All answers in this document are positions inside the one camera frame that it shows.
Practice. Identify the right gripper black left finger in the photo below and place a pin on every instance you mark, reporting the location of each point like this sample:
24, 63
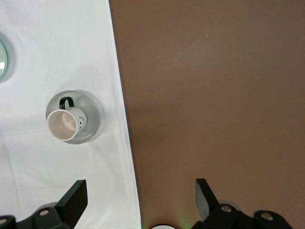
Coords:
71, 205

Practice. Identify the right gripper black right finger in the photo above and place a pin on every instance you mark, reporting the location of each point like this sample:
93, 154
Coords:
214, 214

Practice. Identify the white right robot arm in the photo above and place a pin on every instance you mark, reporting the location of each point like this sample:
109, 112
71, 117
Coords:
163, 227

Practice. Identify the gray plate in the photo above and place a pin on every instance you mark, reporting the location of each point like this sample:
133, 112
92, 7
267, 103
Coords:
91, 119

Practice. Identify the green plate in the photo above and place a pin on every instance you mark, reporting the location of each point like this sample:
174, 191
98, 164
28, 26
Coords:
3, 59

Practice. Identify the white cloth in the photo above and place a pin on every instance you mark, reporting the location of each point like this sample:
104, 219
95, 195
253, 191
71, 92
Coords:
59, 35

